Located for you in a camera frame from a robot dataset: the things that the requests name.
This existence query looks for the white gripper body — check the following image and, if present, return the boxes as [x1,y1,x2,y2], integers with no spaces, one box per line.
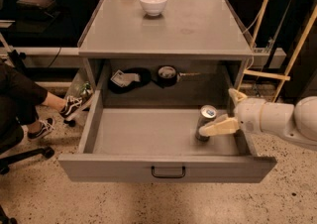
[234,98,265,133]

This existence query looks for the black white sneaker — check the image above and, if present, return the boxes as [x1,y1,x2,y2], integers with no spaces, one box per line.
[28,118,54,141]
[59,95,93,121]

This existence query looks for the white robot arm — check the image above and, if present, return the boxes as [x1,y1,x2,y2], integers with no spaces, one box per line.
[198,88,317,151]

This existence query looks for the black white sneaker front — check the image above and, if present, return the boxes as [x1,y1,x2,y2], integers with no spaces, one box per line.
[59,95,93,121]

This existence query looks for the black cloth with paper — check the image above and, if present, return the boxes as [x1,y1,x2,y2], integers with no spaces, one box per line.
[108,67,152,94]

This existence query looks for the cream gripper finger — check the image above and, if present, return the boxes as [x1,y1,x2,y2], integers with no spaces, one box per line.
[228,88,248,106]
[198,114,240,137]

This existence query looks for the person leg black trousers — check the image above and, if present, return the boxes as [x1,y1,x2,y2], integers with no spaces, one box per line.
[0,60,67,137]

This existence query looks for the silver redbull can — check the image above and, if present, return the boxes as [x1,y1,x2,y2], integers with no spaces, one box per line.
[195,105,217,142]

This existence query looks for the black drawer handle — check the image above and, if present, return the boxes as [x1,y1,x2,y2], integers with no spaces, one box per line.
[151,167,186,179]

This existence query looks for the grey cabinet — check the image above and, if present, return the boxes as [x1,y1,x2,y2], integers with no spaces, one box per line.
[79,0,252,107]

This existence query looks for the black white sneaker rear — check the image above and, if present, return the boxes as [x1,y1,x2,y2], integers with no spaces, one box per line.
[28,118,54,141]

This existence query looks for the black office chair base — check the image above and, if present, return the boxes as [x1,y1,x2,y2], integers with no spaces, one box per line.
[0,147,54,224]

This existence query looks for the open grey top drawer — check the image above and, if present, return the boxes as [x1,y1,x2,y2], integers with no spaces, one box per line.
[57,65,277,183]

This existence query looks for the white ceramic bowl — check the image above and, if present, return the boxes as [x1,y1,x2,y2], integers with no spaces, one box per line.
[139,0,168,17]

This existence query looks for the clear plastic bin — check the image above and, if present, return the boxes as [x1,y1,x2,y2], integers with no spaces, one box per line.
[65,69,94,104]

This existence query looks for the dark box on shelf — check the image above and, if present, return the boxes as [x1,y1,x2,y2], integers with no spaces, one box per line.
[16,0,56,21]

